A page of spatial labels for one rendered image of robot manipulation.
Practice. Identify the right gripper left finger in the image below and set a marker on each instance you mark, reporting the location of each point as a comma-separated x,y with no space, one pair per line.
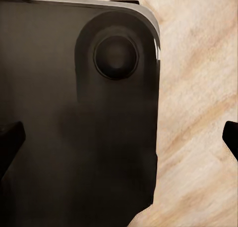
12,136

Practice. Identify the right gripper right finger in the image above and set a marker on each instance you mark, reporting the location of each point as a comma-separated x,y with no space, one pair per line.
230,137

